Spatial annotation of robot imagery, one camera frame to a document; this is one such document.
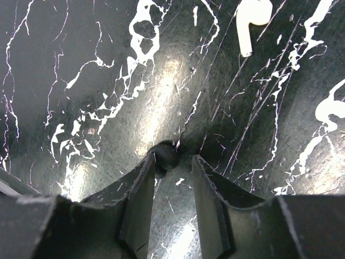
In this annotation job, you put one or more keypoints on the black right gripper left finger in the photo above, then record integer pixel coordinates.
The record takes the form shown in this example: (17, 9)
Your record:
(112, 223)

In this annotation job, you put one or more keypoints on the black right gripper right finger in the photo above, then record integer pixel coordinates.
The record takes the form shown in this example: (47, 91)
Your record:
(233, 223)

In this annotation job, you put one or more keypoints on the black earbud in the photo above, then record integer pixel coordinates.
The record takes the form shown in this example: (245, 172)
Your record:
(166, 159)

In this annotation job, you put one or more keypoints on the white earbud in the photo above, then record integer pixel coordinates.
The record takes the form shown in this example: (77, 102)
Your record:
(251, 12)

